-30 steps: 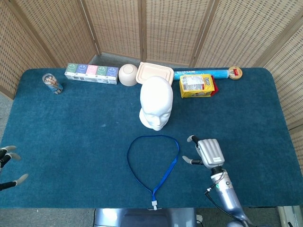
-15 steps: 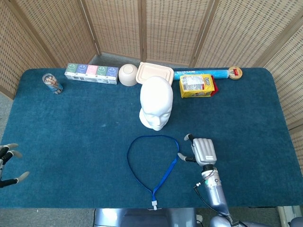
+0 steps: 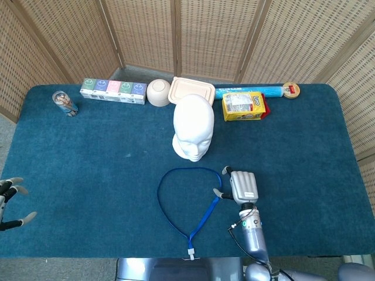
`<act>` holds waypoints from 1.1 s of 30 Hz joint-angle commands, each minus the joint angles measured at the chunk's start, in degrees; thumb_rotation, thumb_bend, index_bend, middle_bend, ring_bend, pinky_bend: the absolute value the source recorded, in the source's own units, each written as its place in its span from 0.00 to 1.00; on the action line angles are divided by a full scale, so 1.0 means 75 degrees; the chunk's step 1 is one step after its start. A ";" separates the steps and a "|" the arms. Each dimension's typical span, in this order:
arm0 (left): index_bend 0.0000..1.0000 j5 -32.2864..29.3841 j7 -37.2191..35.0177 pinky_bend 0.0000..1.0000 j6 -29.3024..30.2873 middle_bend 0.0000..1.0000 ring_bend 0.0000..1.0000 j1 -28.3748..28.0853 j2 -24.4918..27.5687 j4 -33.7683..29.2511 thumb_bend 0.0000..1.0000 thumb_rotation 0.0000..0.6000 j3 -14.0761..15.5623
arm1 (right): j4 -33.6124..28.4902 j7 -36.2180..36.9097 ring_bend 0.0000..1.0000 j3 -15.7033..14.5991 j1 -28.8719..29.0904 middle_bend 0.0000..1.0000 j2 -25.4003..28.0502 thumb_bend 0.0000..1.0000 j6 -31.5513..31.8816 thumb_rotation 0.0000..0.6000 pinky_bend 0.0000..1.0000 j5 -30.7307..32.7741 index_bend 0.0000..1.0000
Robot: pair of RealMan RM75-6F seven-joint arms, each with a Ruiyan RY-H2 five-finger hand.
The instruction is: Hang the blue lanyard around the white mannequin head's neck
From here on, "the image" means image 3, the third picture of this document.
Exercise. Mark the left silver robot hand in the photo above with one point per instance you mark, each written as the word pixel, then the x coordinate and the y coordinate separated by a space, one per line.
pixel 10 193

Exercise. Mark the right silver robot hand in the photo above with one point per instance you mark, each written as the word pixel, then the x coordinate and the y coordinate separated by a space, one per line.
pixel 244 187

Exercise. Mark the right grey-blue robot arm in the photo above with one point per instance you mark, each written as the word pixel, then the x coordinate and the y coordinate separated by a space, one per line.
pixel 255 240

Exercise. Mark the blue table cloth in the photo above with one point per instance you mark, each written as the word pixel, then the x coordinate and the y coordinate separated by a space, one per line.
pixel 88 175

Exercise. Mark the yellow snack bag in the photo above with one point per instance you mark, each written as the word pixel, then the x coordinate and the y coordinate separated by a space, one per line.
pixel 243 106

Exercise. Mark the white foam mannequin head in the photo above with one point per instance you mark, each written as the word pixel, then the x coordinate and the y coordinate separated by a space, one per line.
pixel 193 123

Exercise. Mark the light blue rolled mat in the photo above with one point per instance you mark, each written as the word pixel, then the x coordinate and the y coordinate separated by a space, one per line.
pixel 249 90

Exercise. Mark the clear jar of sticks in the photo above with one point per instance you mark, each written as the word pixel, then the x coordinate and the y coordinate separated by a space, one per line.
pixel 65 104

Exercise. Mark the grey robot torso base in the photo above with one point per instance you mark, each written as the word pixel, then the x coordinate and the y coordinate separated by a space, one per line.
pixel 175 269

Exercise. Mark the round wooden tin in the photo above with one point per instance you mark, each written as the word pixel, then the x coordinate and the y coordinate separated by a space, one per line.
pixel 291 90

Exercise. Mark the beige lidded lunch box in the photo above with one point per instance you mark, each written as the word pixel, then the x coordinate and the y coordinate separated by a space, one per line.
pixel 190 90

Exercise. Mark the beige upturned bowl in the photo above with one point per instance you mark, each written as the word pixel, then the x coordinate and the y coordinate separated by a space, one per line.
pixel 158 92

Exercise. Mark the multicolour tissue pack row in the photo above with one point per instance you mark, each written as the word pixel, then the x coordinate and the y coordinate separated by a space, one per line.
pixel 114 90

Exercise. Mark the wicker folding screen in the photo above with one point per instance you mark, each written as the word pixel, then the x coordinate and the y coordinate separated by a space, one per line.
pixel 146 29

